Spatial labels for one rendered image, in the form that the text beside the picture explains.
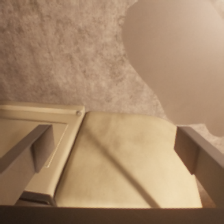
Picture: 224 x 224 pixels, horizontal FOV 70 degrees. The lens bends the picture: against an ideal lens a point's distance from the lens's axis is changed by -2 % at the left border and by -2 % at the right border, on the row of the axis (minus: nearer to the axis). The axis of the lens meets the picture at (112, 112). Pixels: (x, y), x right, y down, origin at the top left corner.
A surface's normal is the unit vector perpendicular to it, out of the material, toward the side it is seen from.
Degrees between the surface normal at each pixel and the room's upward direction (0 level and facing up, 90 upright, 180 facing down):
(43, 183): 90
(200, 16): 0
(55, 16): 0
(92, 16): 0
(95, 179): 90
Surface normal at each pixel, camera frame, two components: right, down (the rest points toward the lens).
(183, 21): -0.14, 0.65
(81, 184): -0.03, -0.76
